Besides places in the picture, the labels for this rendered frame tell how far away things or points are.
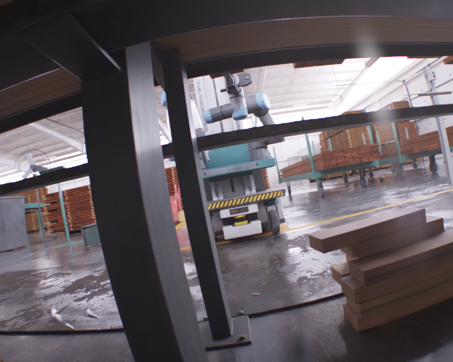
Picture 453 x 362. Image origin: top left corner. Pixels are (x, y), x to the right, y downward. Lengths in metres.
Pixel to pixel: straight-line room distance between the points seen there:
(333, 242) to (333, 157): 3.27
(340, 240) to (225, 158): 1.56
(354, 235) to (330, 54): 0.64
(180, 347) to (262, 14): 0.30
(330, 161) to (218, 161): 2.13
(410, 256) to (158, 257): 0.58
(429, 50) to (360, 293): 1.01
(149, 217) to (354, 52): 0.96
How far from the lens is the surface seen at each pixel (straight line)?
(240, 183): 2.18
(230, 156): 2.11
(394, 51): 1.18
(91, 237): 3.09
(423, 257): 0.72
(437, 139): 6.49
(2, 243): 5.63
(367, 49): 1.11
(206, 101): 2.27
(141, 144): 0.25
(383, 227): 0.75
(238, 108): 1.28
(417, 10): 0.29
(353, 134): 12.76
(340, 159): 3.93
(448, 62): 1.73
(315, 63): 1.22
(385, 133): 13.58
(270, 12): 0.22
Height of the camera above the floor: 0.38
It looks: level
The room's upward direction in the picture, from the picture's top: 10 degrees counter-clockwise
